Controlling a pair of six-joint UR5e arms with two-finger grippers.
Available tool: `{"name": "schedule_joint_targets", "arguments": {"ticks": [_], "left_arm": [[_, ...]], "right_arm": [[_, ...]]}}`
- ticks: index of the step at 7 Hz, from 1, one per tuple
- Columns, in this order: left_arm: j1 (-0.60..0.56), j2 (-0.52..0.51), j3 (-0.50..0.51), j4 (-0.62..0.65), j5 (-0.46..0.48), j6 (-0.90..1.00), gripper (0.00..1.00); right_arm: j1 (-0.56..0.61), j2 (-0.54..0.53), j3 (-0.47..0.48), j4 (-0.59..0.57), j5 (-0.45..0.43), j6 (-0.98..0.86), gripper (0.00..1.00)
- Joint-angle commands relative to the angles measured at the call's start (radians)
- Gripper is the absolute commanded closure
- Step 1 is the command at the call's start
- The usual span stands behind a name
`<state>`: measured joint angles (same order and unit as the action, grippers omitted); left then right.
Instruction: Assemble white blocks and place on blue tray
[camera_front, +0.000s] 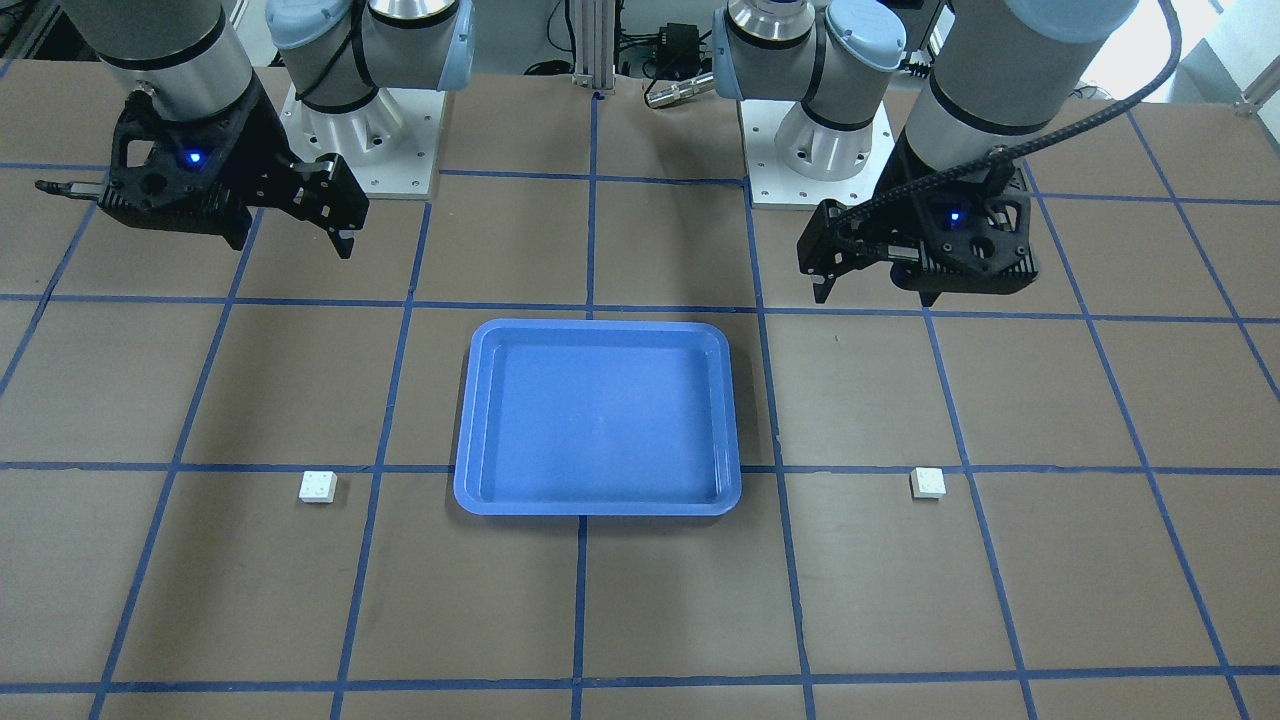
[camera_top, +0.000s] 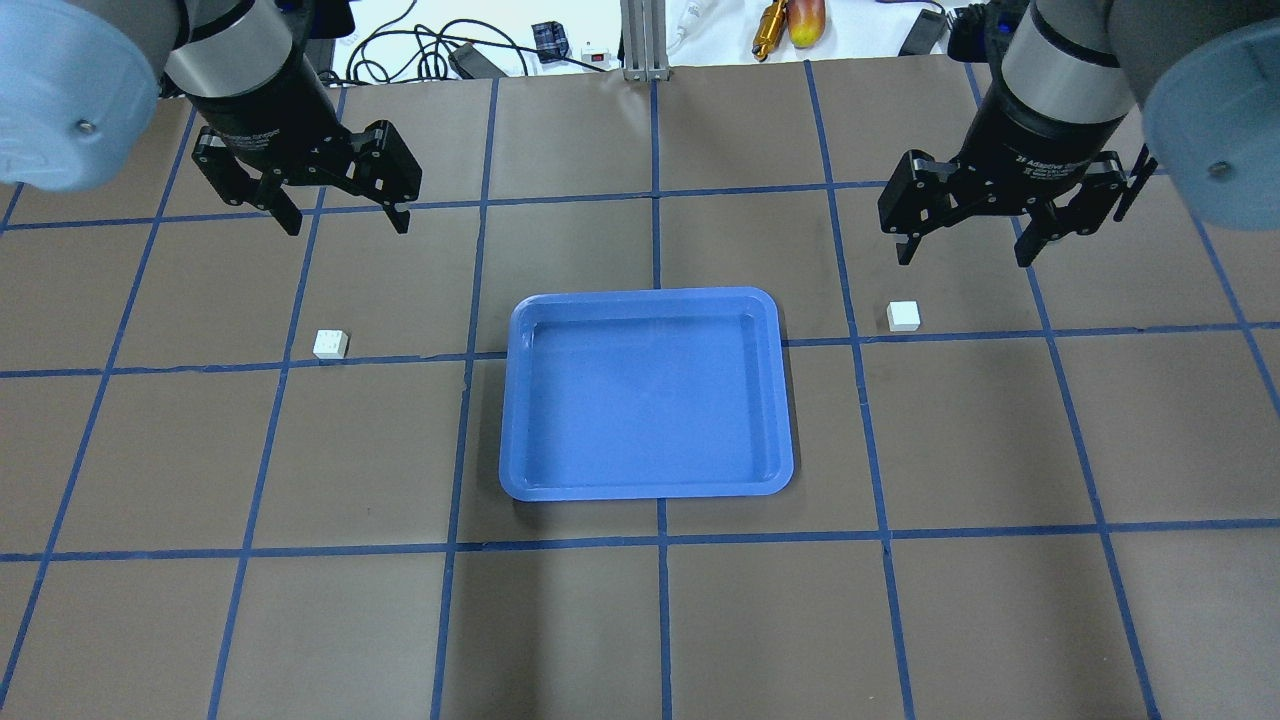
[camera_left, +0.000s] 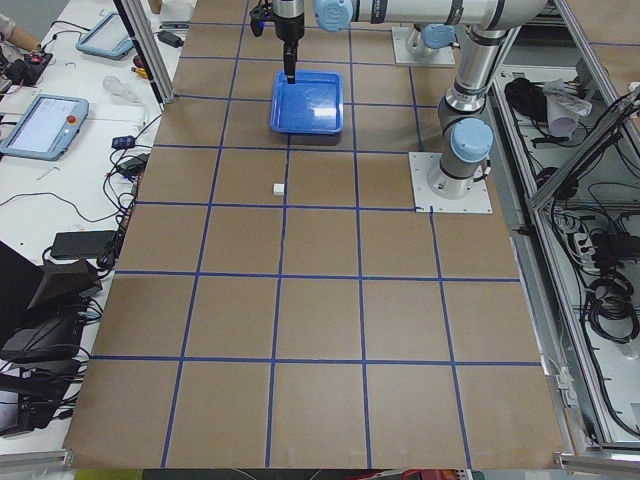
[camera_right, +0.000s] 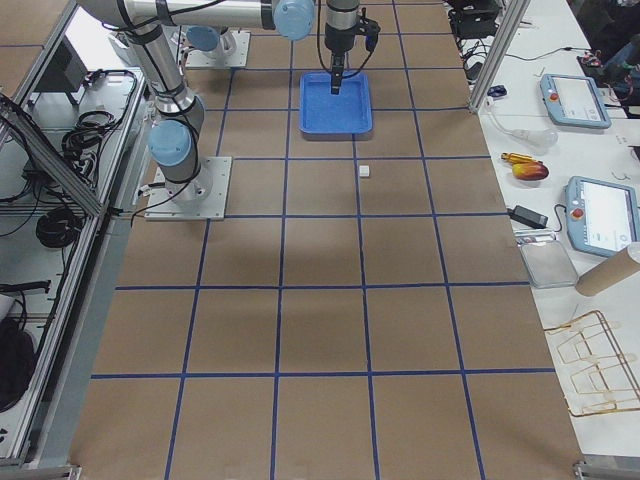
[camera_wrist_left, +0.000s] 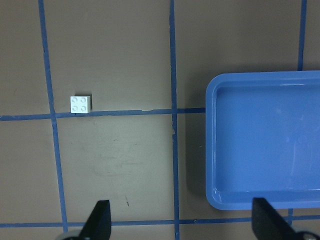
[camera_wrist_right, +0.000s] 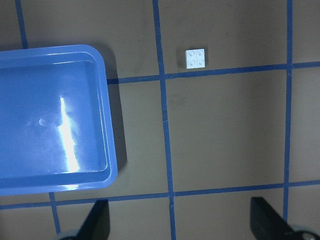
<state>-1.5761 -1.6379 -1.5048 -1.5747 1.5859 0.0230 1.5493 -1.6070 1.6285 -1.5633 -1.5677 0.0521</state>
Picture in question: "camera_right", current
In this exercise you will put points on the red yellow mango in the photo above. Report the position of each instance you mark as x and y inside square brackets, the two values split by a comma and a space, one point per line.
[530, 171]

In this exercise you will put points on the blue black small device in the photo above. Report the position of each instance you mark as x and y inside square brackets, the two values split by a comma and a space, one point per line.
[497, 91]

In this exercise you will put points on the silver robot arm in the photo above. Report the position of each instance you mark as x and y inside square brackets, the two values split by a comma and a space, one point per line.
[173, 142]
[293, 20]

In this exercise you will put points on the white light bulb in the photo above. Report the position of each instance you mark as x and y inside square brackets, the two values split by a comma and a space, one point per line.
[542, 139]

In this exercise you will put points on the teach pendant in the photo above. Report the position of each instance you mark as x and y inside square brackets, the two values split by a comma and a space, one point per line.
[602, 217]
[574, 101]

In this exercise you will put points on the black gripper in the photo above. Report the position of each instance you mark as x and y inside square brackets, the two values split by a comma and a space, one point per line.
[338, 42]

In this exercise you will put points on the blue plastic tray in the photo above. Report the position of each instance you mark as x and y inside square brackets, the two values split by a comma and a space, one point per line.
[323, 113]

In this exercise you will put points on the far teach pendant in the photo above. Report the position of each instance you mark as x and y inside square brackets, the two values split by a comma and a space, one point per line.
[574, 101]

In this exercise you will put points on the cardboard tube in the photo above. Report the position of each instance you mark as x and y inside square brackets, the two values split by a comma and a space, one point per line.
[611, 271]

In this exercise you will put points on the gold wire rack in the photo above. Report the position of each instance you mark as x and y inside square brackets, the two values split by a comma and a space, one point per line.
[597, 374]

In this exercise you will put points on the aluminium frame post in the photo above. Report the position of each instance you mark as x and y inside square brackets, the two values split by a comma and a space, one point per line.
[510, 23]

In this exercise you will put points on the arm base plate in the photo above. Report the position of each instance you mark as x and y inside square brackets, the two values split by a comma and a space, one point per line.
[205, 197]
[210, 49]

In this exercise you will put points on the near teach pendant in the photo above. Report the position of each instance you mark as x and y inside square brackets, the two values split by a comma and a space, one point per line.
[602, 217]

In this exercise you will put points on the black power adapter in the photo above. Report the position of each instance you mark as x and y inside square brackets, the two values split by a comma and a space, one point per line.
[527, 217]

